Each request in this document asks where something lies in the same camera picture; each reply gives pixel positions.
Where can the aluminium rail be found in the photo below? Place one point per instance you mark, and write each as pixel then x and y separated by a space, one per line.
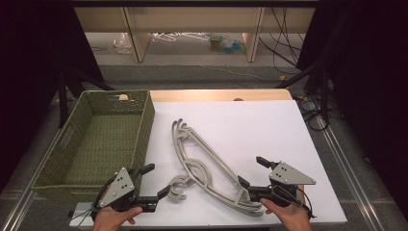
pixel 349 173
pixel 19 208

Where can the black metal stand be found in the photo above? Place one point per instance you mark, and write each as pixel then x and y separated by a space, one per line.
pixel 62 96
pixel 324 93

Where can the light wooden shelf unit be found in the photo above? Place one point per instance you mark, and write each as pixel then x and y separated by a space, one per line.
pixel 192 19

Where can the clear plastic bag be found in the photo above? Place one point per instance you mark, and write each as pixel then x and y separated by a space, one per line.
pixel 122 43

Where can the colourful toy pile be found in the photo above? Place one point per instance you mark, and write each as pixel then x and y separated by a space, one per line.
pixel 226 45

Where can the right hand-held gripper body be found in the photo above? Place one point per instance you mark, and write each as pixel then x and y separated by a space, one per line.
pixel 287 176

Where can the dark curtain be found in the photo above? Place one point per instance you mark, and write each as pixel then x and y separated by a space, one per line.
pixel 369 64
pixel 29 64

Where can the person's left hand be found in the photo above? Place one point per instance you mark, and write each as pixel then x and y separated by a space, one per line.
pixel 110 219

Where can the green woven basket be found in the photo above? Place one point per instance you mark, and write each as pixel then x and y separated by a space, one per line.
pixel 106 138

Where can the white board mat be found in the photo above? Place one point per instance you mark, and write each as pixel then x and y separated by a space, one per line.
pixel 256 128

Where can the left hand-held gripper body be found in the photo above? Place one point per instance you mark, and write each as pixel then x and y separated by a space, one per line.
pixel 120 189

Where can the person's right hand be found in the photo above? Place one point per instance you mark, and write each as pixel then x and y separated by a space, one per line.
pixel 290 218

